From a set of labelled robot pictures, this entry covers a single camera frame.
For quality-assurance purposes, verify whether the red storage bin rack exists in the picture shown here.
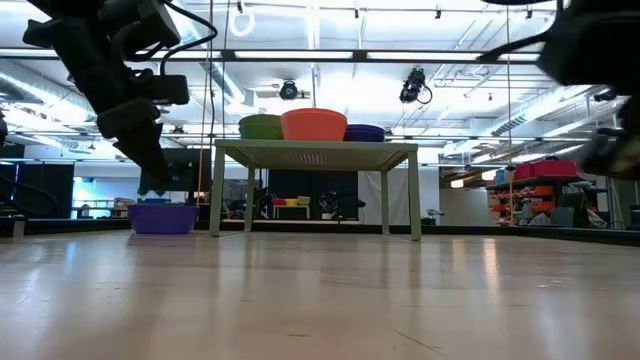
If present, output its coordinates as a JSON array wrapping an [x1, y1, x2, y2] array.
[[487, 159, 585, 227]]

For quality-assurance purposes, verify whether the black ceiling-mounted camera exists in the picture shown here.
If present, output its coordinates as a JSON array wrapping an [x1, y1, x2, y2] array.
[[278, 79, 300, 101], [398, 68, 434, 105]]

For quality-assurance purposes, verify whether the black monitor screen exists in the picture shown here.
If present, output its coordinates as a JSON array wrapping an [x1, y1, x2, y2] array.
[[138, 148, 213, 194]]

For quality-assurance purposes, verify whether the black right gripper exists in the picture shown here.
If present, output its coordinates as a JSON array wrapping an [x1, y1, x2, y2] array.
[[537, 0, 640, 181]]

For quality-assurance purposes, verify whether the white table in background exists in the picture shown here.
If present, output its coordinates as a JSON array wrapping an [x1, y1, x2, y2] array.
[[209, 138, 423, 242]]

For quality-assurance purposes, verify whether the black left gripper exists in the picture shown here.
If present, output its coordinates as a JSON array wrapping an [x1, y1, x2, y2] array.
[[52, 29, 175, 187]]

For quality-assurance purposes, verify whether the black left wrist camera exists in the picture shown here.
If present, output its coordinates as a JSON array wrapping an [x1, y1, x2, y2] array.
[[134, 73, 191, 106]]

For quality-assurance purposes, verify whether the small table with coloured bins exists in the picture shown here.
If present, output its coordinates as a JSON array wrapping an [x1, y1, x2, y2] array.
[[272, 195, 312, 220]]

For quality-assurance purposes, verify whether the black overhead frame beam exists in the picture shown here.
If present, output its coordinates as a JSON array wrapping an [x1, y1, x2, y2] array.
[[0, 47, 546, 64]]

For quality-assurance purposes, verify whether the orange plastic mini bowl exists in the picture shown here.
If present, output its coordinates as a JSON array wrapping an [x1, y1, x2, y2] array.
[[280, 112, 348, 142]]

